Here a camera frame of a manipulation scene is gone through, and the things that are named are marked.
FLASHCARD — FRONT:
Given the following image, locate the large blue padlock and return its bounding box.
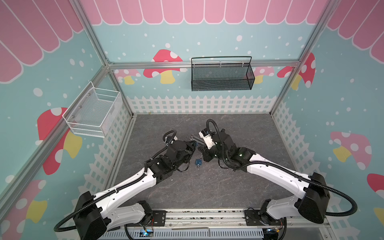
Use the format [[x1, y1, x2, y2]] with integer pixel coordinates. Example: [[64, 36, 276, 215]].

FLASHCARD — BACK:
[[195, 159, 203, 168]]

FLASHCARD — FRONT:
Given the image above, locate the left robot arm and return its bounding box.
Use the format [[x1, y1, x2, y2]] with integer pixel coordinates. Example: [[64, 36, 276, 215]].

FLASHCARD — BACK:
[[54, 140, 197, 240]]

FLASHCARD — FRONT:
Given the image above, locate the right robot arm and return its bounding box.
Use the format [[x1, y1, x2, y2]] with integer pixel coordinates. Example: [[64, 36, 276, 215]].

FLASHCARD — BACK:
[[199, 129, 358, 224]]

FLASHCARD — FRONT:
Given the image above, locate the longer silver wrench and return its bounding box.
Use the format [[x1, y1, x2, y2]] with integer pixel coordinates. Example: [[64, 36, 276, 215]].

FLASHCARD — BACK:
[[190, 135, 205, 145]]

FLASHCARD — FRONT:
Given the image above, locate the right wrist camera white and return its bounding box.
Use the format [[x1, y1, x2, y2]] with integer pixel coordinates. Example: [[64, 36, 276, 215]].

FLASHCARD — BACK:
[[199, 129, 216, 150]]

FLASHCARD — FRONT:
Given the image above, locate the black wire mesh basket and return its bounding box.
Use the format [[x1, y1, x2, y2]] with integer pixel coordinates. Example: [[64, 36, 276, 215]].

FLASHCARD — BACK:
[[191, 56, 256, 92]]

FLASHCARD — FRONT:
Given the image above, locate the white wire mesh basket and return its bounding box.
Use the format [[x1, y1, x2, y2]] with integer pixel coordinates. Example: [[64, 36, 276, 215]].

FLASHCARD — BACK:
[[63, 82, 123, 138]]

